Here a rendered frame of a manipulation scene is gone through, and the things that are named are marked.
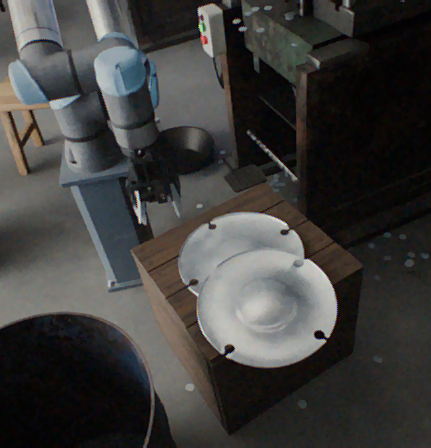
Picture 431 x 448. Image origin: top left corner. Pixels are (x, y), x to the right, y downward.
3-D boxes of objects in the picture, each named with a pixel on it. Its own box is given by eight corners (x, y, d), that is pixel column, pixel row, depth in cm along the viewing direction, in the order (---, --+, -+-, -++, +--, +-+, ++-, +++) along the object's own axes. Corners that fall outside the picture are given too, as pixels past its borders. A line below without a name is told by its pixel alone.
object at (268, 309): (362, 289, 105) (362, 286, 105) (286, 398, 92) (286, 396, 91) (249, 231, 119) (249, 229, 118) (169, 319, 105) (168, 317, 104)
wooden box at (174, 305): (228, 436, 122) (209, 361, 98) (158, 330, 147) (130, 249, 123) (354, 351, 134) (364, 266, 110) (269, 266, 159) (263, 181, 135)
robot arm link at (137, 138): (110, 110, 88) (156, 101, 88) (117, 133, 91) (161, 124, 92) (111, 133, 83) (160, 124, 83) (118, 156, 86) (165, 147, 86)
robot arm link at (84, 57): (69, 37, 90) (71, 63, 82) (131, 24, 91) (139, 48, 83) (83, 78, 95) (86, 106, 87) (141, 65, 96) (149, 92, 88)
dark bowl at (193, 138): (158, 194, 192) (154, 180, 187) (134, 155, 212) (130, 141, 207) (228, 167, 198) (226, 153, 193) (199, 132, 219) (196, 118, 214)
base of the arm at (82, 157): (66, 178, 130) (52, 146, 123) (69, 145, 141) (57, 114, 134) (123, 167, 130) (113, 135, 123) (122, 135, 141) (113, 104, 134)
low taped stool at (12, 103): (19, 176, 212) (-17, 106, 189) (36, 143, 229) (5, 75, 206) (98, 171, 208) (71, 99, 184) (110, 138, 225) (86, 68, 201)
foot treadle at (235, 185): (236, 203, 166) (235, 191, 162) (224, 187, 173) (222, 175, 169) (385, 143, 178) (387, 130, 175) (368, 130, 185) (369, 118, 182)
